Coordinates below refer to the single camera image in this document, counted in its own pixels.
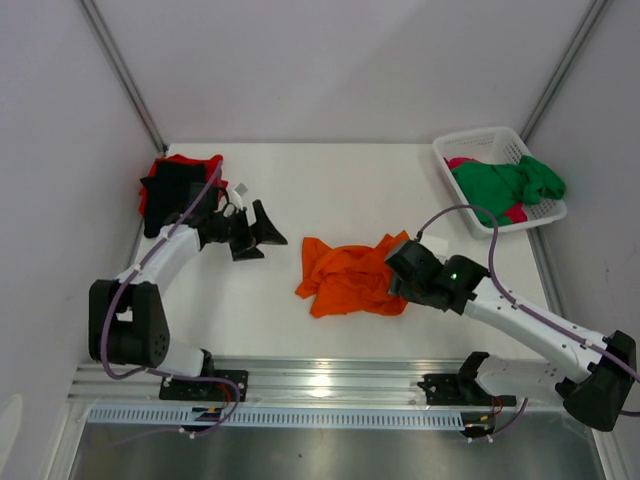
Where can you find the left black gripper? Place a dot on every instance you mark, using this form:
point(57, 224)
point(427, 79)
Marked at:
point(261, 231)

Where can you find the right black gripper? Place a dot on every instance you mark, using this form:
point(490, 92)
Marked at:
point(400, 286)

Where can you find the orange t shirt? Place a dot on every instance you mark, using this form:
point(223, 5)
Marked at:
point(350, 278)

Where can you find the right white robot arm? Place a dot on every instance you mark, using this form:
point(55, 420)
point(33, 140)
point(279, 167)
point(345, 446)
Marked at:
point(590, 374)

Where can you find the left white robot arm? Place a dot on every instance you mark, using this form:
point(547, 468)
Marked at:
point(127, 322)

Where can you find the red folded t shirt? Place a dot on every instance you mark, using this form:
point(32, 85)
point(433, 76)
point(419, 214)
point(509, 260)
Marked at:
point(213, 169)

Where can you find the black folded t shirt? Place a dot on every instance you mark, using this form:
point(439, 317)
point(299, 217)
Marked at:
point(167, 194)

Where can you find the green t shirt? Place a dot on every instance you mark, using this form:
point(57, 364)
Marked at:
point(538, 181)

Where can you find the pink t shirt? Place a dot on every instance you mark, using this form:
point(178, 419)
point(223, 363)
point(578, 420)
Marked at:
point(491, 187)

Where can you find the white plastic basket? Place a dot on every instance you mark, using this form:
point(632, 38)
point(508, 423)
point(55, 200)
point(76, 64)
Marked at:
point(496, 146)

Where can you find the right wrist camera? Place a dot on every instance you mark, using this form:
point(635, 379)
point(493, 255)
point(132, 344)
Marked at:
point(439, 247)

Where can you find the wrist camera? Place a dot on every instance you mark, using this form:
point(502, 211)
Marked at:
point(439, 247)
point(236, 192)

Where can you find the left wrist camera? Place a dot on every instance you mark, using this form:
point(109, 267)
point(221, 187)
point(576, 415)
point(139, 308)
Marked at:
point(236, 192)

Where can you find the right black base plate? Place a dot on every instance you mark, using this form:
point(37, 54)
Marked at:
point(457, 389)

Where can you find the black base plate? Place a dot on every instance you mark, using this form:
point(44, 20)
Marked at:
point(457, 389)
point(192, 391)

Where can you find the aluminium mounting rail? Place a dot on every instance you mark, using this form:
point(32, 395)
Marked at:
point(282, 383)

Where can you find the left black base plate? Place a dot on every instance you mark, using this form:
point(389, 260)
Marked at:
point(192, 391)

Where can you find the white slotted cable duct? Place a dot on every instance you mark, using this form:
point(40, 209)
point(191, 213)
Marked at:
point(279, 417)

